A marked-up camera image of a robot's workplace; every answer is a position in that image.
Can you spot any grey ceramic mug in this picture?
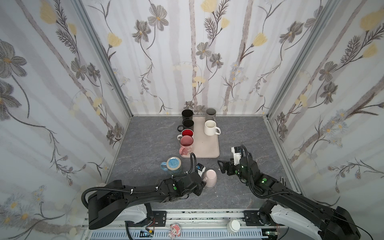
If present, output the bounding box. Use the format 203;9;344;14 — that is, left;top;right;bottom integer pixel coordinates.
205;108;217;121

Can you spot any cream white mug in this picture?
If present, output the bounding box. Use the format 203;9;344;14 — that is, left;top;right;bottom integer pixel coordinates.
177;129;194;141

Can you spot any beige rectangular tray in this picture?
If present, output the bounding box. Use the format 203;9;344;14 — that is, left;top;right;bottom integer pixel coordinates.
181;117;220;159

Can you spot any blue butterfly mug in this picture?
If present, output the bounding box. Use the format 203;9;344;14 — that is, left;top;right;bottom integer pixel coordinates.
160;157;183;175

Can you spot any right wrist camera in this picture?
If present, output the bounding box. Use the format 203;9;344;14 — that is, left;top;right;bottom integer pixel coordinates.
231;147;243;166

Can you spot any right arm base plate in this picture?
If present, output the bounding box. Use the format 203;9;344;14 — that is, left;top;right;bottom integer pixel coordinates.
243;210;264;227

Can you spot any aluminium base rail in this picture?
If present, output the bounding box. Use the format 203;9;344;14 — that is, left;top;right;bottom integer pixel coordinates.
82;209;288;240

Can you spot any light pink mug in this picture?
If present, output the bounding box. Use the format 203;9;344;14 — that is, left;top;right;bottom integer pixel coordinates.
203;170;217;188

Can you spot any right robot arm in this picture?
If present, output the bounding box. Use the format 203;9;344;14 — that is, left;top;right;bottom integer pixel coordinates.
218;145;361;240

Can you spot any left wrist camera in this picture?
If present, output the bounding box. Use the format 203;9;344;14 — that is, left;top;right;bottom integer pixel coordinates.
196;163;206;177

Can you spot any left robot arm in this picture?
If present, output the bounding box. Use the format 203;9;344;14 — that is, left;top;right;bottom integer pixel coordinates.
81;153;206;230

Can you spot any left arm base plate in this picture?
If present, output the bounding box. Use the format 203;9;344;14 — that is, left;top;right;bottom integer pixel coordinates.
153;211;167;228

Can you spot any pink toy figure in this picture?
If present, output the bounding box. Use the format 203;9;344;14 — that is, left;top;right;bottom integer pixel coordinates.
168;224;182;240

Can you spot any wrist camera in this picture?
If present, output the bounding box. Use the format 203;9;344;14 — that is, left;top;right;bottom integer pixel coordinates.
231;147;243;166
196;163;206;177

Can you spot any white ribbed mug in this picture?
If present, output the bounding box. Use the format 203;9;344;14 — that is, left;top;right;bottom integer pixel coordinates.
204;120;221;136

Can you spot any dark pink mug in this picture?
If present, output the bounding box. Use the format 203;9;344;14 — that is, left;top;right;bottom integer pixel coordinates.
179;136;194;157

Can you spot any white round knob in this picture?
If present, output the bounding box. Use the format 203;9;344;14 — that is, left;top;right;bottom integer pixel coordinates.
227;220;241;234

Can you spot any black and white mug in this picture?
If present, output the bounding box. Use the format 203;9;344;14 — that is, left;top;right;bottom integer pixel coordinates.
182;109;194;121

